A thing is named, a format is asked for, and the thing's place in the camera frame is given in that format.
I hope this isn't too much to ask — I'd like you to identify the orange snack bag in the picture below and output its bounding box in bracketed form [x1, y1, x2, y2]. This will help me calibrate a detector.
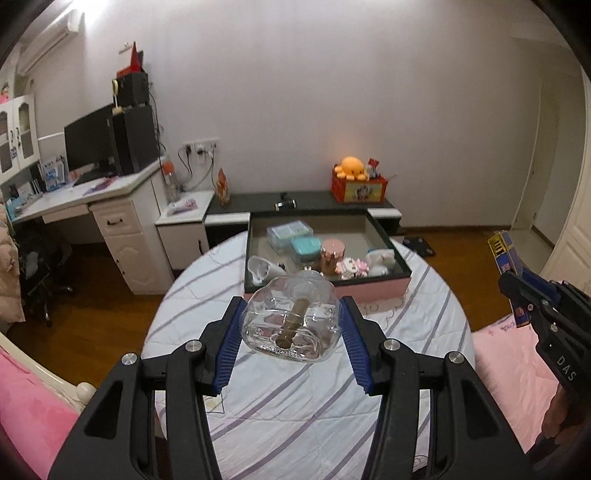
[216, 167, 232, 206]

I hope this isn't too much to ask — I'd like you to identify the white bed frame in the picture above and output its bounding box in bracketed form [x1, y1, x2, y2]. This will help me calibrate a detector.
[0, 330, 98, 407]

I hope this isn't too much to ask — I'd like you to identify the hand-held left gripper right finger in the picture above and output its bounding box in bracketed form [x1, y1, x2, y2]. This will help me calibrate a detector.
[339, 295, 541, 480]

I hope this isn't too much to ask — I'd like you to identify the dark blue carton box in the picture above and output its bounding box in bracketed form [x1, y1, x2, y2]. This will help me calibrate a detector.
[488, 231, 532, 328]

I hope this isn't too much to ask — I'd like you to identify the orange octopus plush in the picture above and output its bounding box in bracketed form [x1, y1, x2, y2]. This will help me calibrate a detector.
[335, 156, 369, 181]

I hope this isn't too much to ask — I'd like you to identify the white wall outlet strip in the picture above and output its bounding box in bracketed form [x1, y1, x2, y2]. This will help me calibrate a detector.
[183, 136, 220, 155]

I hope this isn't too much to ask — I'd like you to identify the clear bottle orange cap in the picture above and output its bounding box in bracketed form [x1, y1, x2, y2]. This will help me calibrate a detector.
[163, 159, 182, 204]

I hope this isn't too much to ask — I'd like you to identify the black computer tower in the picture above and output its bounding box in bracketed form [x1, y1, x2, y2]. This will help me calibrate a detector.
[112, 105, 160, 176]

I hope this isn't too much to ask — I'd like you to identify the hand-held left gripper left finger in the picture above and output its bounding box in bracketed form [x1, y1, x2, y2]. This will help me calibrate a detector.
[48, 295, 247, 480]

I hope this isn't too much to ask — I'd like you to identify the white desk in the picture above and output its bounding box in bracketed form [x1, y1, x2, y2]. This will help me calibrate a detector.
[7, 161, 176, 296]

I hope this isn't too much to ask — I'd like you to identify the black keyboard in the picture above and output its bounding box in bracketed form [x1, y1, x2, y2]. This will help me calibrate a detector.
[73, 171, 116, 186]

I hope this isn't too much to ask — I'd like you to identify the black white TV stand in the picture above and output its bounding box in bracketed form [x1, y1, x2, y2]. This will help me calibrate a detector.
[204, 190, 402, 238]

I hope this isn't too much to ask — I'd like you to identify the blue white desk display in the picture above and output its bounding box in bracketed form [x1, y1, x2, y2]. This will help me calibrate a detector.
[38, 157, 65, 190]

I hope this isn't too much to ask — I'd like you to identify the pink fleece blanket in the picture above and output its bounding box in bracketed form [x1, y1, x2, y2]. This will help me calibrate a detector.
[0, 348, 81, 480]

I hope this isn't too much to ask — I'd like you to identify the white door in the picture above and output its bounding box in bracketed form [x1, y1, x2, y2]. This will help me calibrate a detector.
[512, 161, 539, 232]

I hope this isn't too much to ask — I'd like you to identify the red printed toy box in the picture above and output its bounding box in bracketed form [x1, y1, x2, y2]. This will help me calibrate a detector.
[331, 172, 387, 204]

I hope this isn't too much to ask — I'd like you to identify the black office chair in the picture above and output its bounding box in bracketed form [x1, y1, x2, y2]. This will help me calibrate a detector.
[21, 226, 75, 328]

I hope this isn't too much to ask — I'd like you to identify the black bathroom scale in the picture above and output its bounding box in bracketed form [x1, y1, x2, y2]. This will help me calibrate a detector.
[402, 235, 435, 258]

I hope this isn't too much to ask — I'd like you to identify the black power cable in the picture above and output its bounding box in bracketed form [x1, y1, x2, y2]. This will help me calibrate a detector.
[178, 145, 215, 190]

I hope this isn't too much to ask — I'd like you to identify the striped white tablecloth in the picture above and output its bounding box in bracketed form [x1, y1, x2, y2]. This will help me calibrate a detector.
[141, 228, 474, 480]

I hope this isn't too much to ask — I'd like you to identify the pink jacket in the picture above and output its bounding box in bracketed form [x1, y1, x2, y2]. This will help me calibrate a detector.
[0, 203, 26, 324]

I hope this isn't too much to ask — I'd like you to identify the pink storage box dark rim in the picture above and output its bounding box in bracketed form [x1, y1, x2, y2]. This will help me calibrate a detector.
[244, 209, 413, 305]

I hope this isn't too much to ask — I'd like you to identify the pink floral quilt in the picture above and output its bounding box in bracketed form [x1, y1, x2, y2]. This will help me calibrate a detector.
[471, 314, 561, 453]

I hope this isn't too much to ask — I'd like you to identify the pink packet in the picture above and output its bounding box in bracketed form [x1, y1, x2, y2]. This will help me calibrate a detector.
[166, 196, 199, 215]

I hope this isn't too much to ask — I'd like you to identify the clear plastic box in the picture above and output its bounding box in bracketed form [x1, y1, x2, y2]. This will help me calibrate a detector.
[266, 222, 314, 254]

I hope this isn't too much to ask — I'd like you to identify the clear glass perfume bottle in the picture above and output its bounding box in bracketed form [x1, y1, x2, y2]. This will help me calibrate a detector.
[241, 270, 341, 365]

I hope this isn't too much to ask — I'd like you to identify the teal round container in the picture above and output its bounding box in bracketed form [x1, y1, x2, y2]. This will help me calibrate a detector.
[291, 237, 322, 266]

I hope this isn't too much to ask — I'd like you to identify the person's right hand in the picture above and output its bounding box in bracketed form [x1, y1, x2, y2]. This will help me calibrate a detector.
[529, 384, 588, 468]

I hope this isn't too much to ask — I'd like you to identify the white nightstand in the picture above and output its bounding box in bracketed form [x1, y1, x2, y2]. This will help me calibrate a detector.
[154, 190, 217, 273]

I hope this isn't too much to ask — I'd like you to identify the pink white plush charm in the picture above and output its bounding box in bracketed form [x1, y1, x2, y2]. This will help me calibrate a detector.
[335, 258, 372, 279]

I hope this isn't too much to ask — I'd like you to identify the white air conditioner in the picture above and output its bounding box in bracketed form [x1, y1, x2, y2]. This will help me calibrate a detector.
[16, 2, 88, 75]

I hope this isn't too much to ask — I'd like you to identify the white plush toy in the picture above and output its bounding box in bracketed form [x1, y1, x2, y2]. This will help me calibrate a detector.
[367, 248, 399, 276]

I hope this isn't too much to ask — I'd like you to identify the rose gold jar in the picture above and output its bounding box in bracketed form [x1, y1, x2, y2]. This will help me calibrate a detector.
[320, 239, 347, 275]

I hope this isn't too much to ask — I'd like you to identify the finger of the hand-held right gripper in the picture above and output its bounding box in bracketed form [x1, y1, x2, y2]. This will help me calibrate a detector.
[522, 269, 562, 305]
[498, 270, 540, 320]

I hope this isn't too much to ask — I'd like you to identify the black computer monitor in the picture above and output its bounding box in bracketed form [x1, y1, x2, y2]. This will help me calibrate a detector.
[64, 104, 116, 171]

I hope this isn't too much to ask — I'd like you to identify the white glass door cabinet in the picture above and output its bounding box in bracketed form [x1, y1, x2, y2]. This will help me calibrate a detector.
[0, 95, 41, 185]

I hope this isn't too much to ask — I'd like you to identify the black speaker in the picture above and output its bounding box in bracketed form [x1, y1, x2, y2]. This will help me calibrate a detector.
[112, 73, 150, 108]

